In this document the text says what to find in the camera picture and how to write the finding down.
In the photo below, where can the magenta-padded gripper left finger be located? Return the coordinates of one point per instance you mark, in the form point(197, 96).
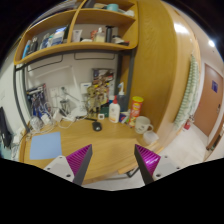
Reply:
point(63, 166)

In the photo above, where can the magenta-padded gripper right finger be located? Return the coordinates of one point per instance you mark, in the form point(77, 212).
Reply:
point(160, 166)

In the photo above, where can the black computer mouse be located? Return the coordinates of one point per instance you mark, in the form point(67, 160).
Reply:
point(97, 126)

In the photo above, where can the light blue mouse pad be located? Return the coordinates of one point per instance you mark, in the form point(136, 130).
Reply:
point(45, 146)

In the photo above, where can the clear plastic container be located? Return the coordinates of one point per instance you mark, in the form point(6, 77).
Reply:
point(150, 137)

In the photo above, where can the white mug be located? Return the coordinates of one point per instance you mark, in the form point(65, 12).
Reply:
point(142, 125)

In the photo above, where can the white power strip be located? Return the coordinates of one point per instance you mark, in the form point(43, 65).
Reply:
point(65, 116)

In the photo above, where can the red fire extinguisher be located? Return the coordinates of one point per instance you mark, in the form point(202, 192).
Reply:
point(187, 124)

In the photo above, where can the clear plastic dome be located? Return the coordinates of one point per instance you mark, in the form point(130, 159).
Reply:
point(36, 124)

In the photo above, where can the white charger block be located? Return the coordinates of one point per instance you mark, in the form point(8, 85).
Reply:
point(45, 119)

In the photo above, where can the red and yellow snack can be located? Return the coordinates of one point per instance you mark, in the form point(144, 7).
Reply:
point(135, 111)

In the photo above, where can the silver metal cup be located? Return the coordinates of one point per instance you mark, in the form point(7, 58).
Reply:
point(64, 105)

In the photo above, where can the small white cube clock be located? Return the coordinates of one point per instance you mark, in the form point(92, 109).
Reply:
point(101, 116)

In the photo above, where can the black monitor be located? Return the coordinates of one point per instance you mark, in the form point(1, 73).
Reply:
point(4, 128)

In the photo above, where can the white bottle with red cap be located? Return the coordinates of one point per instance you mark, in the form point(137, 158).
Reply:
point(114, 111)

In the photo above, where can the blue robot model kit box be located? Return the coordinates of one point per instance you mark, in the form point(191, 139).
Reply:
point(36, 100)

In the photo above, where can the dark spray bottle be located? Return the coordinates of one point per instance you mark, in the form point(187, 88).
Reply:
point(122, 100)

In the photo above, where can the brown tree creature figure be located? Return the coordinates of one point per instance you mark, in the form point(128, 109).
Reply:
point(95, 96)

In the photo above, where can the brown wooden door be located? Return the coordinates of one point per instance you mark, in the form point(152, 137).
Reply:
point(208, 100)

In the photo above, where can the white desk lamp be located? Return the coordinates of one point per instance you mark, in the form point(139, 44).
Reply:
point(50, 70)

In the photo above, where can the colourful box behind figure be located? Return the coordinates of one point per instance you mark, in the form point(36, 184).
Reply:
point(104, 75)

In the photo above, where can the wooden shelf unit with items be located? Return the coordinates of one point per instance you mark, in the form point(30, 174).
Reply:
point(100, 17)

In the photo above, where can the white wall socket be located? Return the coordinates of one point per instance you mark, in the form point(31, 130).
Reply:
point(64, 90)
point(54, 92)

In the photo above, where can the green and white wall radiator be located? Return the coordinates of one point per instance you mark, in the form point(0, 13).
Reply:
point(188, 93)

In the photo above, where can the grey metal desk frame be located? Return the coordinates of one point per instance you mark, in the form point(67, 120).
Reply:
point(130, 76)

